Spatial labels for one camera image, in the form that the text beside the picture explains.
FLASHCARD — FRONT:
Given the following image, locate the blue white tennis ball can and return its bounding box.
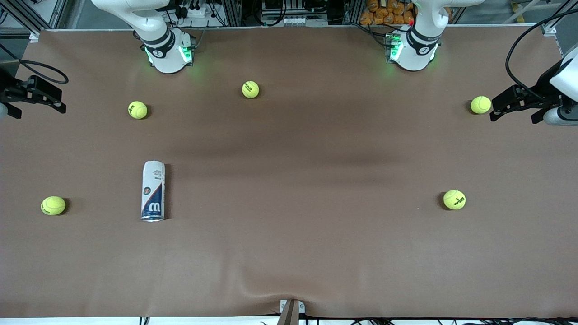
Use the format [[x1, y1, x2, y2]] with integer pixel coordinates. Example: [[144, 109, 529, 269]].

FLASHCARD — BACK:
[[141, 160, 166, 222]]

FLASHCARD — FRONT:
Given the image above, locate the orange packaged goods pile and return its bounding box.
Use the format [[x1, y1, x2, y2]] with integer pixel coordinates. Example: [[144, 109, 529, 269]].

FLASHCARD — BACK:
[[360, 0, 416, 26]]

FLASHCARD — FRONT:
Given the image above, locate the white power strip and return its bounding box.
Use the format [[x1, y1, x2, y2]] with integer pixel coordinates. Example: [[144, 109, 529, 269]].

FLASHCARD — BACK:
[[178, 2, 215, 21]]

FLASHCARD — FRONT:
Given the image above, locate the white terminal strip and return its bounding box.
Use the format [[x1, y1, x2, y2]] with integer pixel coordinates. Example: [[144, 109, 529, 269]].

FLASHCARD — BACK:
[[281, 16, 329, 27]]

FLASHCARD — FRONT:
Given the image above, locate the brown table cloth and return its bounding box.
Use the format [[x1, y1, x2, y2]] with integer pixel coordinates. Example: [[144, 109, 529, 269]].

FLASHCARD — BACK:
[[0, 25, 578, 319]]

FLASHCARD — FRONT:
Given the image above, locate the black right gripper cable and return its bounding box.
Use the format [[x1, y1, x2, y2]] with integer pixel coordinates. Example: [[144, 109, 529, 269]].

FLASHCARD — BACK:
[[0, 43, 69, 85]]

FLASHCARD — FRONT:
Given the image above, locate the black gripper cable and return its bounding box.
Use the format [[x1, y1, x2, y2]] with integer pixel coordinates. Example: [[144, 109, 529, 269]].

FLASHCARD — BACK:
[[505, 8, 578, 102], [0, 43, 69, 85]]

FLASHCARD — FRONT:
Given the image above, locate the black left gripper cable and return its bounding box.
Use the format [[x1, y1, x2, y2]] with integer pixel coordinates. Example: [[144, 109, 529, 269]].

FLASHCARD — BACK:
[[505, 8, 578, 102]]

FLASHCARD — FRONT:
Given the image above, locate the silver camera mount bracket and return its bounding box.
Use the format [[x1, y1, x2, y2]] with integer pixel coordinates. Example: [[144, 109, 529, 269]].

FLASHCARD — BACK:
[[276, 299, 306, 325]]

